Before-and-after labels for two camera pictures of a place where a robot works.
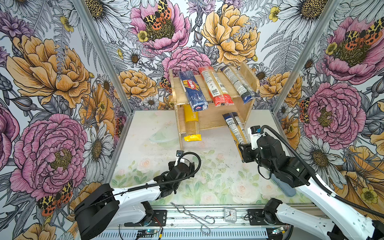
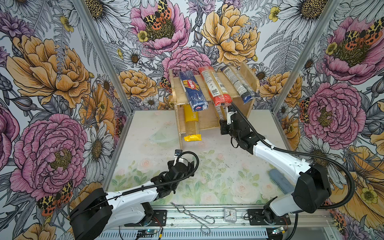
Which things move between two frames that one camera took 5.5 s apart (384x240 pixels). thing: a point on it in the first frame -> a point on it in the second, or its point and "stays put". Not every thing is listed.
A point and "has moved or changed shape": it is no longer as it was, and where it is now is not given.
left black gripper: (191, 172) stays put
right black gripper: (246, 153) -> (223, 126)
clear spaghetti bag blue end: (236, 131) has moved or changed shape
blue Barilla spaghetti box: (196, 97) stays put
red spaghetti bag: (218, 92) stays put
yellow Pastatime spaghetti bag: (192, 124) stays put
